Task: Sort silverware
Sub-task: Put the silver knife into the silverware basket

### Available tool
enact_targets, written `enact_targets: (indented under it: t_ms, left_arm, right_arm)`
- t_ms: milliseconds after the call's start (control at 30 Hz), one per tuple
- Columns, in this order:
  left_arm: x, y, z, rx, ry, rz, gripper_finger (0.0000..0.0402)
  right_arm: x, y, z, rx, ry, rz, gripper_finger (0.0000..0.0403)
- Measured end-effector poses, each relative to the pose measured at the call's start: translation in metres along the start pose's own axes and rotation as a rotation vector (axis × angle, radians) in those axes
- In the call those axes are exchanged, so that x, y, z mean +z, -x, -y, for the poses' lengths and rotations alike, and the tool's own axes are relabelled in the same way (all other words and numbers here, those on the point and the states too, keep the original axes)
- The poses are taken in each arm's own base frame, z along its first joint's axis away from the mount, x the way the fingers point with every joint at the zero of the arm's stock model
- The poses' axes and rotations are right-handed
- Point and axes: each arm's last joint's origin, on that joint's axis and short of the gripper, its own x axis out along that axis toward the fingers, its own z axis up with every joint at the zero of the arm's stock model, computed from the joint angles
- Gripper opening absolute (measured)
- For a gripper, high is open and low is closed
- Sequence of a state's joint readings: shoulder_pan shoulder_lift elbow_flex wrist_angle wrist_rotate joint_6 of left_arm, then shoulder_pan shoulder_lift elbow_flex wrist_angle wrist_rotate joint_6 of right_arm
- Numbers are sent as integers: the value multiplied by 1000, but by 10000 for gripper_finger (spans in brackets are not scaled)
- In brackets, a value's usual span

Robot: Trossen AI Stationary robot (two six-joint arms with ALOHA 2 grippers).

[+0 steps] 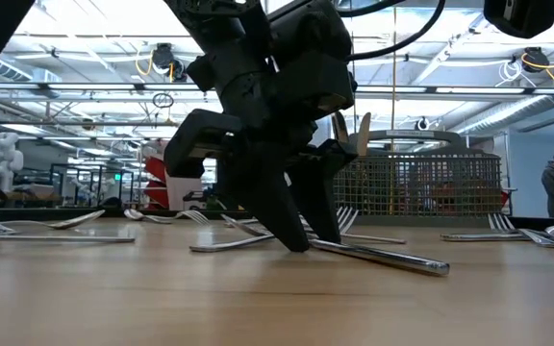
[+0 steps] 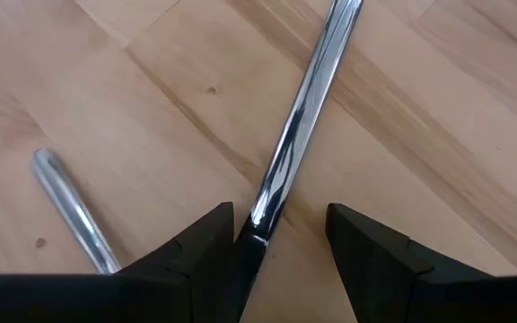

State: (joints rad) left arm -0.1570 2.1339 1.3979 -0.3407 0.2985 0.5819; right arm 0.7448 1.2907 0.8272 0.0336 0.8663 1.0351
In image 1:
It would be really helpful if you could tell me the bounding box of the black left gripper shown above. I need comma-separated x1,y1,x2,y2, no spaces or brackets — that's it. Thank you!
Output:
199,0,358,254

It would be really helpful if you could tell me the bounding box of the red and white machine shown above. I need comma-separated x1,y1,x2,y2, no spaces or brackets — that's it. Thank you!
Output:
141,138,204,211

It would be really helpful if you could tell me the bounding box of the grey plastic cutlery basket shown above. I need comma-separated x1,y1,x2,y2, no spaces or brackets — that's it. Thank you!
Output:
330,128,505,228

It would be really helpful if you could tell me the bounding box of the white robot figure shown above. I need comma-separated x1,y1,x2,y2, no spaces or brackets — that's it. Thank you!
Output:
0,132,26,193

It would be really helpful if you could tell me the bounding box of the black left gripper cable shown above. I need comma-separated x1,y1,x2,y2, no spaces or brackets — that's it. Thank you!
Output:
337,0,447,62

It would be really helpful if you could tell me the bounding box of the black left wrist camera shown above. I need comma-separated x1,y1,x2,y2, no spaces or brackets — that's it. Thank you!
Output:
163,108,240,180

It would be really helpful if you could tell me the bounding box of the black frame enclosure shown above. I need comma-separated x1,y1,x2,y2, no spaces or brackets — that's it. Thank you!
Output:
49,161,137,209

